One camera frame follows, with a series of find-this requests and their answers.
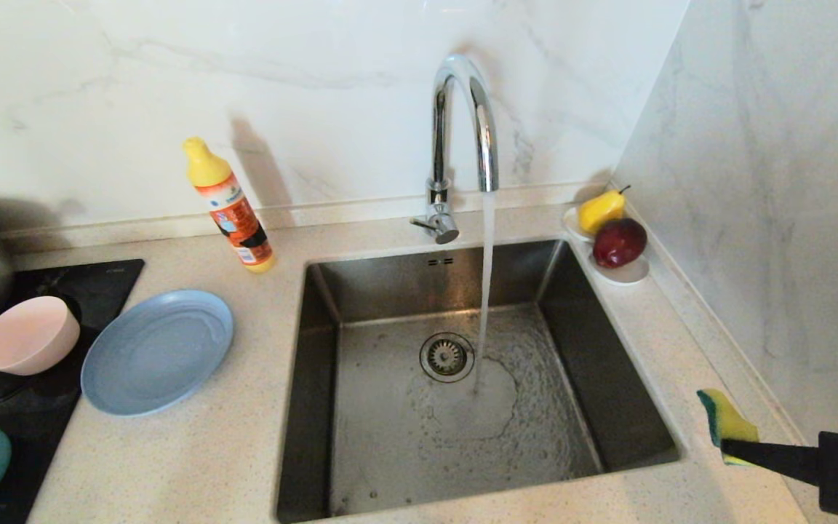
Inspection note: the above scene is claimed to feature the stainless steel sink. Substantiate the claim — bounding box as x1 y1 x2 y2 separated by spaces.
276 239 684 523

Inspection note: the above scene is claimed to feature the dark red apple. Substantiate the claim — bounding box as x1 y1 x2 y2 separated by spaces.
592 218 649 269

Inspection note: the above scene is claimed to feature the white fruit dish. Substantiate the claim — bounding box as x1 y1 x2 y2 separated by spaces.
562 206 651 286

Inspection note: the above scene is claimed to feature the chrome gooseneck faucet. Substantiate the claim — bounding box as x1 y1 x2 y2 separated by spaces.
410 52 501 245

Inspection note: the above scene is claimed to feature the pink plastic bowl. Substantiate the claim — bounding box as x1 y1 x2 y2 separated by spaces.
0 295 81 377

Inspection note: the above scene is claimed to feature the yellow sponge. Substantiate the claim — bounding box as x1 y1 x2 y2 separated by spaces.
696 388 761 467

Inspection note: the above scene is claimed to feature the large blue-grey plate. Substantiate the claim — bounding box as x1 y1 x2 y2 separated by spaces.
81 289 235 417

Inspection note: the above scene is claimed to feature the black induction cooktop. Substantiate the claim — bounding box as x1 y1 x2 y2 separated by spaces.
0 259 146 524

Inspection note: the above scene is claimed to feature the metal drain strainer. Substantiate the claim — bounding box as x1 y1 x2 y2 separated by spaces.
419 333 476 384

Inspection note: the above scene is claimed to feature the yellow capped dish soap bottle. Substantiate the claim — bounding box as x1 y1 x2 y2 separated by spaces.
183 137 277 274

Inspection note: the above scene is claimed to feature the yellow pear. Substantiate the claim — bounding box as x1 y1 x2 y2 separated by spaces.
578 185 631 236

